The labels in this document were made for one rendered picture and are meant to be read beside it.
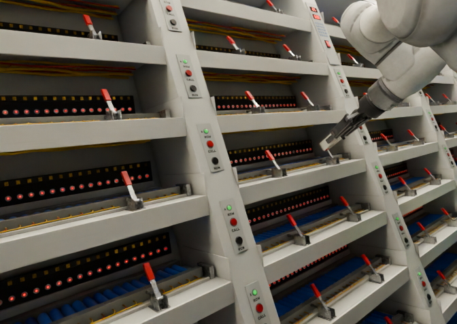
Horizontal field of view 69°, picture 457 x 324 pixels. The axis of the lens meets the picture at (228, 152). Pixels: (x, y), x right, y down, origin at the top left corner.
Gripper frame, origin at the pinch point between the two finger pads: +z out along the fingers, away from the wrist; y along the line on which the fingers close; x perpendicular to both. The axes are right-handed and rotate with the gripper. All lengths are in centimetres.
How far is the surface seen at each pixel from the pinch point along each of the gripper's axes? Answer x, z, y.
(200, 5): 45, -11, -37
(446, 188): -29, 8, 74
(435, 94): 27, 6, 156
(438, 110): 8, -2, 107
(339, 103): 13.7, -2.9, 15.6
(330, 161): -5.8, 3.4, -1.0
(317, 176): -10.0, 2.6, -12.8
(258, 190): -9.9, 2.5, -38.1
